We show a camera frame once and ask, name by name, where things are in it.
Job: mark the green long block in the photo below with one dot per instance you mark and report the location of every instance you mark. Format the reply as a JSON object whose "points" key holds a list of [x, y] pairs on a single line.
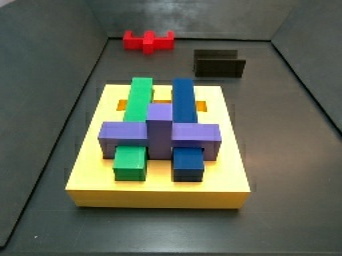
{"points": [[129, 162]]}

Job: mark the red E-shaped block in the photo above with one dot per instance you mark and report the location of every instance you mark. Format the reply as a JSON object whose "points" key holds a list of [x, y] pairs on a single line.
{"points": [[148, 43]]}

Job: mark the blue long block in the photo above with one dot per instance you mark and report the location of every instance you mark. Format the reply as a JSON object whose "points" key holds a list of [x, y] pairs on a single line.
{"points": [[187, 154]]}

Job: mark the black angle bracket holder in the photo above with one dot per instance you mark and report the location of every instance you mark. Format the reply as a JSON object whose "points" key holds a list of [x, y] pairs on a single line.
{"points": [[217, 63]]}

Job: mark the purple cross-shaped block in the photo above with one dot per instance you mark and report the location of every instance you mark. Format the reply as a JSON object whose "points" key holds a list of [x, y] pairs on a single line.
{"points": [[160, 134]]}

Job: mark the yellow base board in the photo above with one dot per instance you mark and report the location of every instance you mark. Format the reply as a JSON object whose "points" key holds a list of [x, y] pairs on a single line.
{"points": [[223, 189]]}

